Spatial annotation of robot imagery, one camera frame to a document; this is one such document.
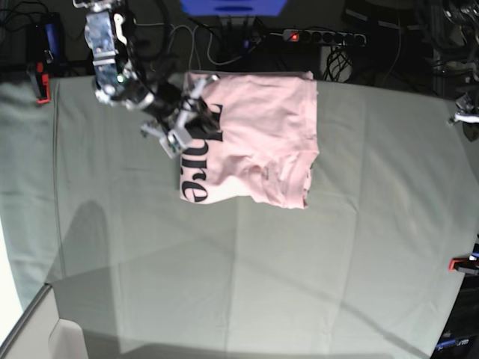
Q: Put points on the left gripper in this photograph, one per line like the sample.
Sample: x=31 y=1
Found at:
x=467 y=113

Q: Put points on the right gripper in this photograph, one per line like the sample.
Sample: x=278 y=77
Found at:
x=178 y=114

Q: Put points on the pink t-shirt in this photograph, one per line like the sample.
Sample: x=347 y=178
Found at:
x=266 y=144

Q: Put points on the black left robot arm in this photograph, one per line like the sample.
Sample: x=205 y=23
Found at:
x=463 y=15

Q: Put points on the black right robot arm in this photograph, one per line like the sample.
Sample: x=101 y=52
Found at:
x=124 y=78

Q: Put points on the blue box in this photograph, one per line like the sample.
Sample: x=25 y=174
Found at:
x=233 y=7

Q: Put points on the orange clamp right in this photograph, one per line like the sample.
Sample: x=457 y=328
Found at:
x=465 y=265

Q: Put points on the orange clamp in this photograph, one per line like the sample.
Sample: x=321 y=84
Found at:
x=465 y=265
x=40 y=81

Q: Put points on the green table cloth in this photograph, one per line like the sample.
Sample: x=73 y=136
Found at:
x=92 y=208

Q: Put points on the black power strip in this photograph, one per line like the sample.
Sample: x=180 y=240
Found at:
x=325 y=38

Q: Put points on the orange clamp left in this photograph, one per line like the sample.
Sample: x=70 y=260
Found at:
x=40 y=81

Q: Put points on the white bin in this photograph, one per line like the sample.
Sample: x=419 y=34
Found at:
x=40 y=332

